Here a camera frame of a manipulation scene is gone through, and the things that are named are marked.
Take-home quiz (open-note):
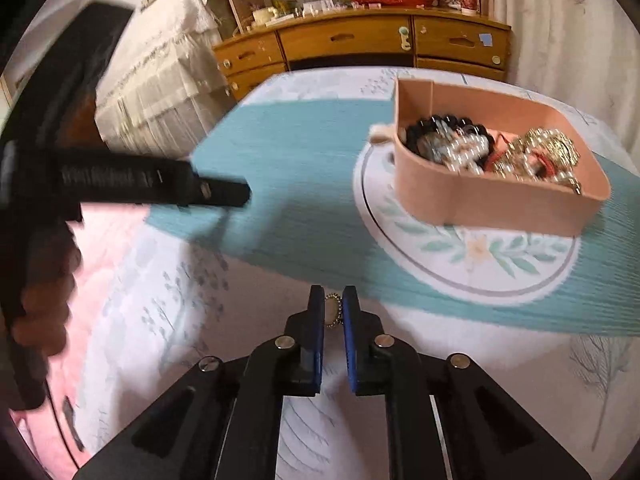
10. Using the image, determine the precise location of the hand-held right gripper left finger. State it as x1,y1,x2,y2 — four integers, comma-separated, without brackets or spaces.
72,285,326,480

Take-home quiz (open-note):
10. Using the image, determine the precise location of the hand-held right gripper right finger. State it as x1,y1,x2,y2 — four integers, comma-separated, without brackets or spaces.
342,285,593,480

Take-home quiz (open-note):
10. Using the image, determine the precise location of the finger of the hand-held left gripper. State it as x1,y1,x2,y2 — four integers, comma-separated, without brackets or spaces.
55,152,251,208

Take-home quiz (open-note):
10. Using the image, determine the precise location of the gold ring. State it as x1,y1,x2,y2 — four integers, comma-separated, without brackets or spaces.
322,292,343,330

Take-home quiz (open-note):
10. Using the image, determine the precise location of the pink plastic box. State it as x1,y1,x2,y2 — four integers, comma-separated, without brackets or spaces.
369,77,612,237

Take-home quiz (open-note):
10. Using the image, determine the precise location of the white pearl necklace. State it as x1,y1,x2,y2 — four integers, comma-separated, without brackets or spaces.
430,132,501,173

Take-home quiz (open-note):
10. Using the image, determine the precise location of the black bead bracelet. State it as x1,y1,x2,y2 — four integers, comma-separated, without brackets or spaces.
405,115,493,161

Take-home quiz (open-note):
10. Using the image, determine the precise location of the red beaded bracelet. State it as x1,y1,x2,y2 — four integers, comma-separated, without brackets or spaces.
487,132,518,168

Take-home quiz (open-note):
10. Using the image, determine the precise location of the gold chain jewelry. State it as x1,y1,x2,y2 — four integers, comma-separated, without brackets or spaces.
500,127,586,196

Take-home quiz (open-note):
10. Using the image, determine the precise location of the person's left hand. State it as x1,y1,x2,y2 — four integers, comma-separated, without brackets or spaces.
11,232,83,361

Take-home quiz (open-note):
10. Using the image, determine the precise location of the pink blanket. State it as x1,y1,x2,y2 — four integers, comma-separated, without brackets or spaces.
10,207,151,480

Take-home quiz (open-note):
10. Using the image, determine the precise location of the tree print tablecloth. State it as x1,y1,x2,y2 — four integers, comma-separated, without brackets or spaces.
75,67,640,480

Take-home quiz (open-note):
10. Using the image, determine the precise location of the cream lace furniture cover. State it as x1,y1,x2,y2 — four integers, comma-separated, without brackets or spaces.
95,0,238,143

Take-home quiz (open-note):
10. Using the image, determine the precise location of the wooden desk with drawers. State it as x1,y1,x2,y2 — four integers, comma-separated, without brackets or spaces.
212,10,513,103

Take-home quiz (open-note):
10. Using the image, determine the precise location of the white leaf print curtain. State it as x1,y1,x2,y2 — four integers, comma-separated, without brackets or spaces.
482,0,640,171

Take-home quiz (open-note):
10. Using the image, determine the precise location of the black cable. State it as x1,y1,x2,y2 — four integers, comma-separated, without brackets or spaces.
44,377,81,468

